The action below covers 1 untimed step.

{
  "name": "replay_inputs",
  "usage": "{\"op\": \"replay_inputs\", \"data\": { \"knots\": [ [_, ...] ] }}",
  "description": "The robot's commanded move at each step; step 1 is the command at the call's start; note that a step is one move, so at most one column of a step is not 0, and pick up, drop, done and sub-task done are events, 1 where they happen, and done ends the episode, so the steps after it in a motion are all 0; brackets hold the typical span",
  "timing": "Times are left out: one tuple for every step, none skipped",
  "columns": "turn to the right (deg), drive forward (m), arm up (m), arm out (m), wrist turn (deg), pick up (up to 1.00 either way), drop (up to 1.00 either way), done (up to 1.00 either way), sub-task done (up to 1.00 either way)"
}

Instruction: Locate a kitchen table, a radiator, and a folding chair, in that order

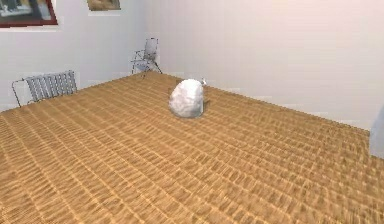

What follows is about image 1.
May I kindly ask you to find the grey folding chair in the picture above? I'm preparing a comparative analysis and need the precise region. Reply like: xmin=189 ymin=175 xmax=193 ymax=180
xmin=130 ymin=37 xmax=164 ymax=79

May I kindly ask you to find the grey radiator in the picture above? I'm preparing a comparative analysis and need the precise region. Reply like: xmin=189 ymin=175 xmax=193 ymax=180
xmin=11 ymin=69 xmax=78 ymax=108

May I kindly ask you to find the white tied bag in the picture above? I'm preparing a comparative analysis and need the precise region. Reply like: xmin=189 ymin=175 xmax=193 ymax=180
xmin=168 ymin=77 xmax=208 ymax=119

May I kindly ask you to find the pale blue grey furniture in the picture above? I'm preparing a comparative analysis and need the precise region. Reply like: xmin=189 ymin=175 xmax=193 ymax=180
xmin=368 ymin=104 xmax=384 ymax=159

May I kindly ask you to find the brown wall picture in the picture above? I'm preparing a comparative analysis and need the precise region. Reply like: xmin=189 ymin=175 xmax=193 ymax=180
xmin=86 ymin=0 xmax=122 ymax=12

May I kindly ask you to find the red framed wall picture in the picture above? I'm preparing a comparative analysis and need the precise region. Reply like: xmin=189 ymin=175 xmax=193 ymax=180
xmin=0 ymin=0 xmax=59 ymax=29

